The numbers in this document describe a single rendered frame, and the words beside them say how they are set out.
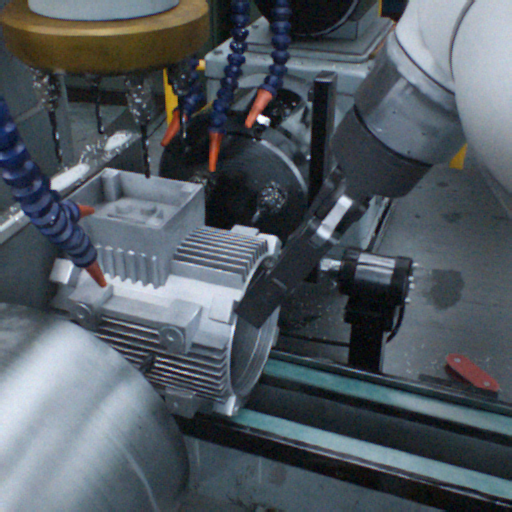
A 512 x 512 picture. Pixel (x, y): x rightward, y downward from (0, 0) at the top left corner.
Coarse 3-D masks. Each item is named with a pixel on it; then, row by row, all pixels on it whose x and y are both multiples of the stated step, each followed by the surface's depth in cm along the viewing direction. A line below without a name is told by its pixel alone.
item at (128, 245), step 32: (96, 192) 74; (128, 192) 76; (160, 192) 74; (192, 192) 71; (96, 224) 67; (128, 224) 66; (160, 224) 65; (192, 224) 71; (64, 256) 71; (128, 256) 67; (160, 256) 66
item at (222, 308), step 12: (276, 240) 74; (276, 252) 74; (60, 264) 70; (72, 264) 70; (60, 276) 69; (72, 276) 70; (216, 300) 64; (228, 300) 64; (216, 312) 64; (228, 312) 64; (228, 324) 64; (276, 336) 82; (216, 408) 71; (228, 408) 70
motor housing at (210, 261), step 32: (192, 256) 68; (224, 256) 67; (256, 256) 69; (64, 288) 71; (128, 288) 69; (160, 288) 68; (192, 288) 67; (224, 288) 67; (128, 320) 67; (128, 352) 69; (160, 352) 68; (192, 352) 66; (224, 352) 65; (256, 352) 80; (160, 384) 70; (192, 384) 68; (224, 384) 68; (256, 384) 79
